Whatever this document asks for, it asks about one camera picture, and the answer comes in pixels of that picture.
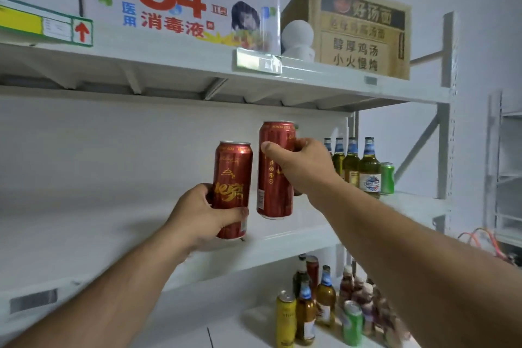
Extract person's left hand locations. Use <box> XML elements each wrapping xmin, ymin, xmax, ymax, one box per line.
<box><xmin>162</xmin><ymin>183</ymin><xmax>250</xmax><ymax>253</ymax></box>

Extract white metal shelf rack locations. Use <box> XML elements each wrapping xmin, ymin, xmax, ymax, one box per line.
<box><xmin>0</xmin><ymin>11</ymin><xmax>458</xmax><ymax>348</ymax></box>

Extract white side shelf rack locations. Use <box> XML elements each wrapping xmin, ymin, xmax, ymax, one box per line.
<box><xmin>484</xmin><ymin>89</ymin><xmax>522</xmax><ymax>249</ymax></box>

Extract dark green glass bottle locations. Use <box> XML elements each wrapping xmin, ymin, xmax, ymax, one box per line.
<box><xmin>292</xmin><ymin>254</ymin><xmax>310</xmax><ymax>299</ymax></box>

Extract person's right forearm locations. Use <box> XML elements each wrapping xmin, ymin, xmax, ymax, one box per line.
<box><xmin>307</xmin><ymin>177</ymin><xmax>522</xmax><ymax>348</ymax></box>

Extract amber beer bottle, blue neck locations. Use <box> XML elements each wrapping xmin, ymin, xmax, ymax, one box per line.
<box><xmin>316</xmin><ymin>265</ymin><xmax>337</xmax><ymax>328</ymax></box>
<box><xmin>295</xmin><ymin>279</ymin><xmax>317</xmax><ymax>346</ymax></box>

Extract green drink can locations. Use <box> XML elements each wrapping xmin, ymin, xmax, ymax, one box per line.
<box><xmin>380</xmin><ymin>162</ymin><xmax>395</xmax><ymax>196</ymax></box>
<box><xmin>342</xmin><ymin>300</ymin><xmax>363</xmax><ymax>347</ymax></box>

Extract person's left forearm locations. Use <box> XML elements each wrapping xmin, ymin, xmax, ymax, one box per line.
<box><xmin>0</xmin><ymin>228</ymin><xmax>193</xmax><ymax>348</ymax></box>

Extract person's right hand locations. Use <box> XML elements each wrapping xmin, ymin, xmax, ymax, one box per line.
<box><xmin>260</xmin><ymin>137</ymin><xmax>344</xmax><ymax>198</ymax></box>

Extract red can with gold print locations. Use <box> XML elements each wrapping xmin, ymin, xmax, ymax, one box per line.
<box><xmin>256</xmin><ymin>120</ymin><xmax>297</xmax><ymax>220</ymax></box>
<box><xmin>211</xmin><ymin>141</ymin><xmax>253</xmax><ymax>240</ymax></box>

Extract brown cardboard box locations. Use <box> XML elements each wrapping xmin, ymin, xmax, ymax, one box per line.
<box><xmin>281</xmin><ymin>0</ymin><xmax>412</xmax><ymax>81</ymax></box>

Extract green yellow shelf label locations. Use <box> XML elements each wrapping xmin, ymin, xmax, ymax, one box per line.
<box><xmin>0</xmin><ymin>0</ymin><xmax>94</xmax><ymax>48</ymax></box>

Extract orange cables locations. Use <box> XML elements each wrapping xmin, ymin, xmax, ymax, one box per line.
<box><xmin>457</xmin><ymin>228</ymin><xmax>515</xmax><ymax>265</ymax></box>

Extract group of small brown bottles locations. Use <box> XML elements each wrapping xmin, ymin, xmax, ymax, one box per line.
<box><xmin>338</xmin><ymin>260</ymin><xmax>412</xmax><ymax>348</ymax></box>

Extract small clear shelf tag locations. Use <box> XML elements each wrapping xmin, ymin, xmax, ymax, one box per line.
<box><xmin>235</xmin><ymin>48</ymin><xmax>283</xmax><ymax>74</ymax></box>

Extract green glass beer bottle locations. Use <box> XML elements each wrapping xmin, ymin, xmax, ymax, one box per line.
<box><xmin>359</xmin><ymin>137</ymin><xmax>382</xmax><ymax>199</ymax></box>
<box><xmin>331</xmin><ymin>137</ymin><xmax>346</xmax><ymax>178</ymax></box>
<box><xmin>343</xmin><ymin>137</ymin><xmax>361</xmax><ymax>188</ymax></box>

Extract red drink can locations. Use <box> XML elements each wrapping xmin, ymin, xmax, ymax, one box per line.
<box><xmin>306</xmin><ymin>255</ymin><xmax>320</xmax><ymax>289</ymax></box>

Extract white round device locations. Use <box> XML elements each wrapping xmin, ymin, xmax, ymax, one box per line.
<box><xmin>280</xmin><ymin>19</ymin><xmax>316</xmax><ymax>62</ymax></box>

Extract yellow drink can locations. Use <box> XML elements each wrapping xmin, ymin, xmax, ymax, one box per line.
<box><xmin>276</xmin><ymin>290</ymin><xmax>297</xmax><ymax>348</ymax></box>

